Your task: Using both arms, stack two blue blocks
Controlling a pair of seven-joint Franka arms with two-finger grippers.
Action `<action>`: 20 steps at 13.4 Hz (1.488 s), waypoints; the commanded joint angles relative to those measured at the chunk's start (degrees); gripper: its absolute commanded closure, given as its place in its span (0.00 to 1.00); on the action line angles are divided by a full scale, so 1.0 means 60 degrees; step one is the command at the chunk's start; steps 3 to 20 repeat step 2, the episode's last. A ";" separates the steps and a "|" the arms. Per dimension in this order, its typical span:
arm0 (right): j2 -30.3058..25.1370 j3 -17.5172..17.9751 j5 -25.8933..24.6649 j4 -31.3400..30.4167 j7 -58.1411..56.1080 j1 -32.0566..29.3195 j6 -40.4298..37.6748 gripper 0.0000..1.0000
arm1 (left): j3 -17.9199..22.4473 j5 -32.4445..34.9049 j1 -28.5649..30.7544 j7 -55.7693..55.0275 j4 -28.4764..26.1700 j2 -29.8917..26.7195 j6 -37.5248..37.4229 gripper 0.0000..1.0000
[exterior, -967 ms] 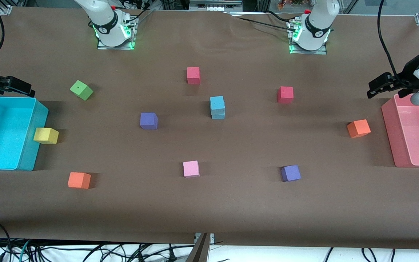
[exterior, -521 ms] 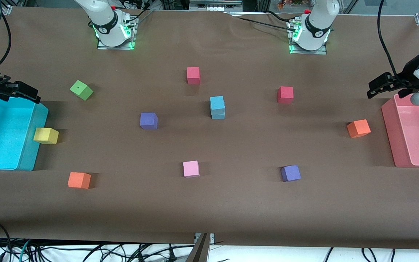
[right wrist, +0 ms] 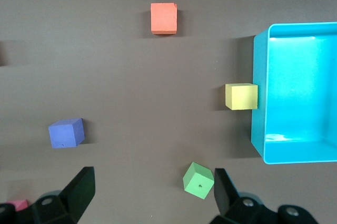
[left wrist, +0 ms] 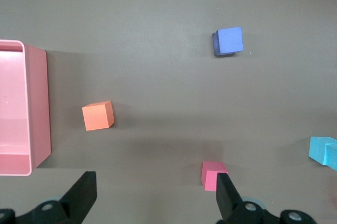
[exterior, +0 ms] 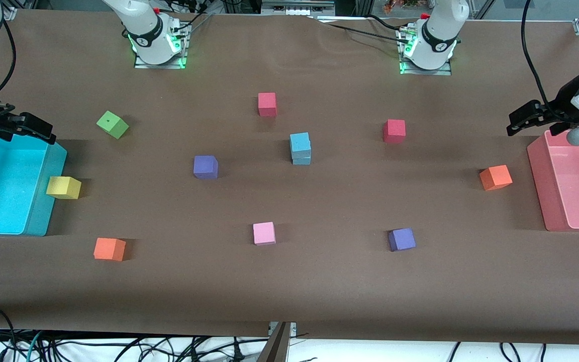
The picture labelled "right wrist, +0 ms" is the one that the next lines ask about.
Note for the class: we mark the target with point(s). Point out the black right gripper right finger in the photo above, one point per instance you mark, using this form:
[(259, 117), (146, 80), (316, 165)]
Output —
[(229, 203)]

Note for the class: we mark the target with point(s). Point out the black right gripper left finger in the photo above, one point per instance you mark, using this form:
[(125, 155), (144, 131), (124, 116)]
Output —
[(71, 203)]

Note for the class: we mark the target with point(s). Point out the green foam block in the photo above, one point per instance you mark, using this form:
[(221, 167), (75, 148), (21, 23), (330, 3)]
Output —
[(198, 182)]

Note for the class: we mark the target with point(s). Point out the red foam block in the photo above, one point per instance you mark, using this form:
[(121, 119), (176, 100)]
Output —
[(18, 204)]

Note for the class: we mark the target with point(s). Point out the purple foam block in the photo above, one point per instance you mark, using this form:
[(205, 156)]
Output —
[(65, 133)]

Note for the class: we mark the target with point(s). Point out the yellow foam block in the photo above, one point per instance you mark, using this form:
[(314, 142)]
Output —
[(241, 96)]

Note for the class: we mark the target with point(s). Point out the cyan plastic bin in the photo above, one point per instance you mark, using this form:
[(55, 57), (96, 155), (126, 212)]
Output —
[(297, 90)]

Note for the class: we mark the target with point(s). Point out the brown table cover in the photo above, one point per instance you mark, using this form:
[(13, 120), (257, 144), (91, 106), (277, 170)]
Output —
[(131, 76)]

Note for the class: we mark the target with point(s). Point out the orange foam block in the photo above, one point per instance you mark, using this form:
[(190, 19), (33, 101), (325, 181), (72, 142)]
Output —
[(163, 19)]

